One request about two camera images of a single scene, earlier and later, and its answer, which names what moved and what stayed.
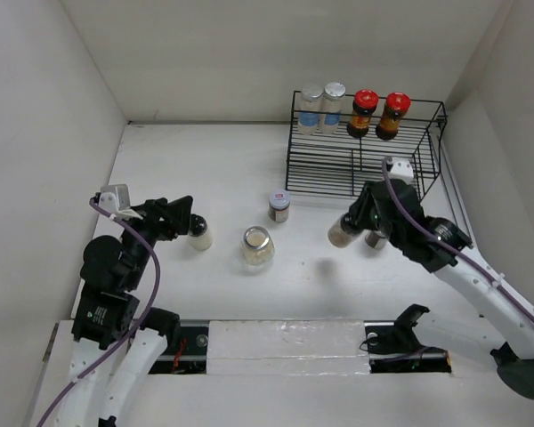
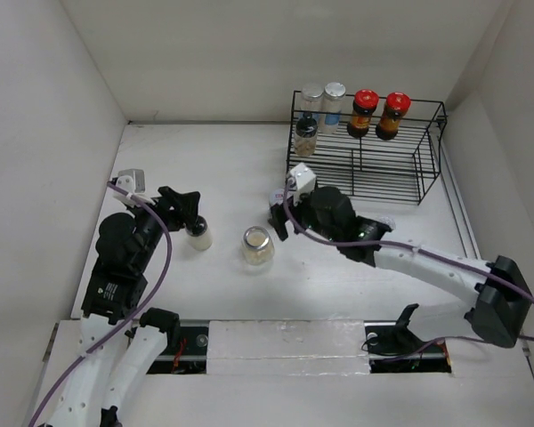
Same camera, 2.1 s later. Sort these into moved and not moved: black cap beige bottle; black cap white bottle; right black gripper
Moved: black cap beige bottle; right black gripper
Not moved: black cap white bottle
